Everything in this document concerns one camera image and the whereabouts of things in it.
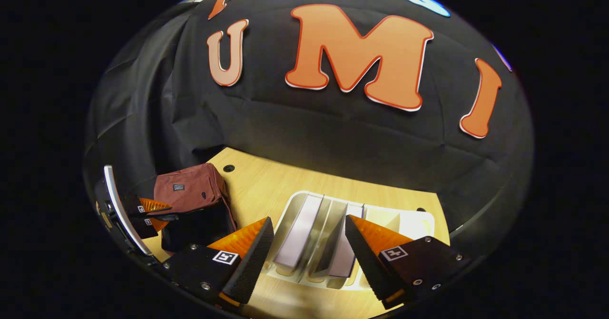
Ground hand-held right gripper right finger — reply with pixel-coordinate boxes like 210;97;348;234
345;214;472;310

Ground white bookshelf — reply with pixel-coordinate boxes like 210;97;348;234
263;191;436;291

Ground grey photo cover book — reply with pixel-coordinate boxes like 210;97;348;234
274;194;324;270

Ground blue cover book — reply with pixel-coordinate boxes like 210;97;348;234
314;203;365;278

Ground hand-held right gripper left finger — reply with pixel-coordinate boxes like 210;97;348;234
162;217;275;308

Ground maroon schoolbag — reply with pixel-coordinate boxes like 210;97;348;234
153;163;237;253

